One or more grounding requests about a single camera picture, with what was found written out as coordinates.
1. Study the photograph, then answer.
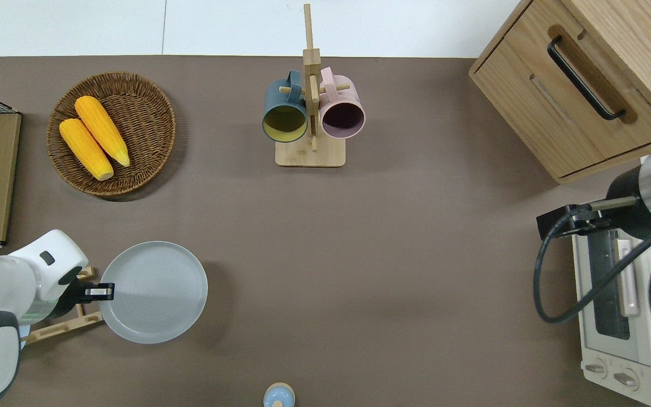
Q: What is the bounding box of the wooden plate rack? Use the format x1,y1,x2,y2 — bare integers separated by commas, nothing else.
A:
20,266,105,347

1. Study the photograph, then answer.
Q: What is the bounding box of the small light blue jar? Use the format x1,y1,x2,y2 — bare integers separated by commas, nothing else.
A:
263,383,296,407

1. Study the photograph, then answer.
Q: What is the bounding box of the yellow corn cob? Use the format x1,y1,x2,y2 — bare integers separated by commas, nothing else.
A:
59,118,115,181
75,96,131,168

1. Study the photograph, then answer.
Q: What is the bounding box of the black cable mount bracket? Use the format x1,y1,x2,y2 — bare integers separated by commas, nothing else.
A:
536,196,641,241

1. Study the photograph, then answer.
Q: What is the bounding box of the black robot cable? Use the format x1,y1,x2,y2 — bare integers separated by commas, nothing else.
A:
533,210,651,324

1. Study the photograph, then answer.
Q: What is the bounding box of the wooden mug tree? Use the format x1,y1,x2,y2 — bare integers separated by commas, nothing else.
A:
275,3,346,168

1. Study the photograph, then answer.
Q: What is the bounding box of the light wooden drawer cabinet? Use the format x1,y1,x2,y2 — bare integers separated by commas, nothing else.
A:
468,0,651,185

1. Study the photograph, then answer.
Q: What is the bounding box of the round wicker basket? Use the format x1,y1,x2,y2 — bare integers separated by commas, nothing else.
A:
47,72,177,197

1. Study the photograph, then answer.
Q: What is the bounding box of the pink mug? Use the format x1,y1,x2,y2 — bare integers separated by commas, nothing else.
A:
319,67,366,140

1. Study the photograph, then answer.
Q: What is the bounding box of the gray round plate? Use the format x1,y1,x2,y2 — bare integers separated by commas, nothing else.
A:
99,241,209,344

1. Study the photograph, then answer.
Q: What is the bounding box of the black cabinet drawer handle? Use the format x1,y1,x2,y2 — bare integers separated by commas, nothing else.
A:
547,36,627,121

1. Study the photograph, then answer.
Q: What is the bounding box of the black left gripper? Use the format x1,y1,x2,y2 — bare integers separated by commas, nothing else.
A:
49,267,116,318

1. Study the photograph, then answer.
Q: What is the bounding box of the white toaster oven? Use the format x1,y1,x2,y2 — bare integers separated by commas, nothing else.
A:
571,154,651,407

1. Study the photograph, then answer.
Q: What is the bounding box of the white oven door handle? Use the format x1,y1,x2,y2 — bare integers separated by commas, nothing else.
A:
617,237,641,318

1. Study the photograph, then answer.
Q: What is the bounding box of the dark blue mug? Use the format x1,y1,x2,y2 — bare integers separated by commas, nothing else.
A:
262,70,309,144

